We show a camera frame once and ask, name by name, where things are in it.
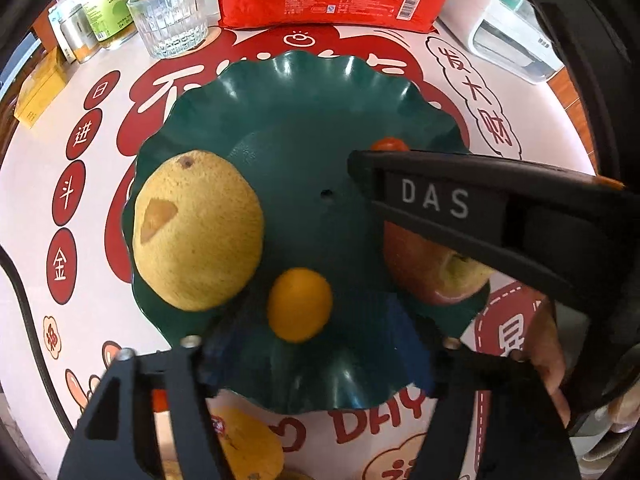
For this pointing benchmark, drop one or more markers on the white medicine box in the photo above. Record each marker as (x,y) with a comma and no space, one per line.
(55,20)

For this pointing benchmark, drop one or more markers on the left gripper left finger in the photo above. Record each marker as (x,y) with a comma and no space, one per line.
(115,438)

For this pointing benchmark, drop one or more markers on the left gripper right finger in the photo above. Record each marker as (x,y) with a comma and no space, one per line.
(524,434)

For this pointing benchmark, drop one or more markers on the yellow orange fruit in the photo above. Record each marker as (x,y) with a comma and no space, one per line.
(252,450)

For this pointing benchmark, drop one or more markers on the yellow cardboard box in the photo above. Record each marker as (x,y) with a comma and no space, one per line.
(40,88)

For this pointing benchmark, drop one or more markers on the green label glass bottle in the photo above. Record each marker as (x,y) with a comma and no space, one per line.
(110,21)

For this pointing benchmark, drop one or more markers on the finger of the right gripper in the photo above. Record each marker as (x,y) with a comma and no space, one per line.
(559,231)

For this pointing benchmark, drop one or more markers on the white countertop appliance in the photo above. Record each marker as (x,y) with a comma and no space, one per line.
(505,33)

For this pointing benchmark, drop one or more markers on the small orange kumquat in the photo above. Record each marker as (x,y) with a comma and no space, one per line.
(299,305)

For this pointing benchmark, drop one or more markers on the clear drinking glass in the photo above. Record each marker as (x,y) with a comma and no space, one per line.
(169,28)

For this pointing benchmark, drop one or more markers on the large yellow pear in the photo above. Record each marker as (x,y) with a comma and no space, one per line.
(198,231)

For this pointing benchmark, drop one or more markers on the dark green scalloped plate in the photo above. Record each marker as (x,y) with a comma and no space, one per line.
(288,125)

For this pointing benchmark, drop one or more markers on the printed festive tablecloth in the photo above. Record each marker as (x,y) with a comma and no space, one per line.
(65,182)

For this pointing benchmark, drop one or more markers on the small metal tin can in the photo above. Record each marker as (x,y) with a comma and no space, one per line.
(79,35)

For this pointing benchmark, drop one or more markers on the red apple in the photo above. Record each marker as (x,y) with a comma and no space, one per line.
(433,273)

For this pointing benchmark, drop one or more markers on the person's right hand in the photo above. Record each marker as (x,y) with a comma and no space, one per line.
(543,349)

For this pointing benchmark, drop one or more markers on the cherry tomato on plate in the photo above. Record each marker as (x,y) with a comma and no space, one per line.
(389,144)

